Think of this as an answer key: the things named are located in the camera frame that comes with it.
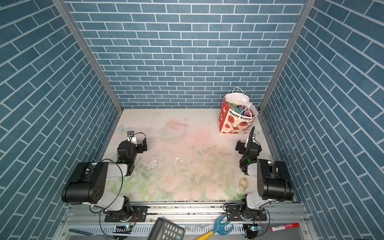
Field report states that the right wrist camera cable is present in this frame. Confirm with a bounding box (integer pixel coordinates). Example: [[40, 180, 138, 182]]
[[246, 125, 256, 148]]

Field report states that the red white paper bag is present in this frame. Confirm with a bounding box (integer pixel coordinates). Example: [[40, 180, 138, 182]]
[[219, 87, 259, 134]]

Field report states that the beige shell sticker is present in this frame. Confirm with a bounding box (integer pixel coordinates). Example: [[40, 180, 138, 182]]
[[238, 178, 249, 192]]

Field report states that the blue yellow clamp tool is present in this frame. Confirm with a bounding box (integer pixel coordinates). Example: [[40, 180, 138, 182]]
[[196, 214, 234, 240]]

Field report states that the black calculator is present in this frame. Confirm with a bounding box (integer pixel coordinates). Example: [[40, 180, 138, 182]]
[[147, 218, 185, 240]]

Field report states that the red marker pen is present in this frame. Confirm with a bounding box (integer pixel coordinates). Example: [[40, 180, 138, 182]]
[[270, 223, 300, 232]]

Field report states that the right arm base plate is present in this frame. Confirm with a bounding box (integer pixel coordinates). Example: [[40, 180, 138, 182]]
[[223, 203, 267, 222]]

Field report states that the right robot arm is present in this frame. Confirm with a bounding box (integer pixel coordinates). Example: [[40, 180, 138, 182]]
[[235, 139, 294, 221]]

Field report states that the aluminium front rail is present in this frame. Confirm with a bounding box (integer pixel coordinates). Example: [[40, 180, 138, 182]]
[[54, 201, 317, 240]]

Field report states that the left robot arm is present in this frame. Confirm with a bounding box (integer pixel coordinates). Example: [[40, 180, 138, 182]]
[[61, 131, 148, 225]]

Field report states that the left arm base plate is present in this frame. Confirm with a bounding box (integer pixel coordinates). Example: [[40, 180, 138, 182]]
[[105, 206, 149, 223]]

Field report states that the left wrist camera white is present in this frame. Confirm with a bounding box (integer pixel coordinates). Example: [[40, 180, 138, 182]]
[[127, 131, 137, 145]]

